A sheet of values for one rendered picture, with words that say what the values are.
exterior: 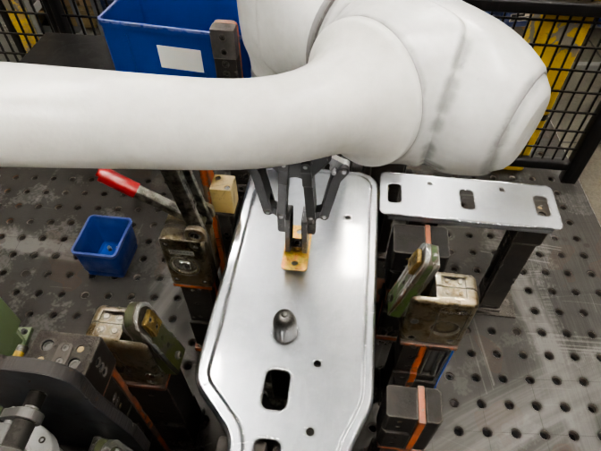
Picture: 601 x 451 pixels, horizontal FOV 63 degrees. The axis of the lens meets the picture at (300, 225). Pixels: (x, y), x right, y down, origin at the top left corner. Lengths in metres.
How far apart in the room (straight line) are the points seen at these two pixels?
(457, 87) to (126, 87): 0.19
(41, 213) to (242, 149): 1.09
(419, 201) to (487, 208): 0.11
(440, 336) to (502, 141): 0.45
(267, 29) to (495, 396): 0.79
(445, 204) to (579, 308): 0.46
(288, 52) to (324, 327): 0.38
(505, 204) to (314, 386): 0.44
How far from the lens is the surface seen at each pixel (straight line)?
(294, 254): 0.71
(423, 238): 0.80
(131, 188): 0.69
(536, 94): 0.34
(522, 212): 0.87
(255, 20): 0.45
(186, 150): 0.28
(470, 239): 1.21
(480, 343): 1.06
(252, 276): 0.71
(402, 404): 0.65
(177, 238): 0.71
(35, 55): 1.24
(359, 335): 0.67
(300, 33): 0.41
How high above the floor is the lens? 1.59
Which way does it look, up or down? 49 degrees down
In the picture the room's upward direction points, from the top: straight up
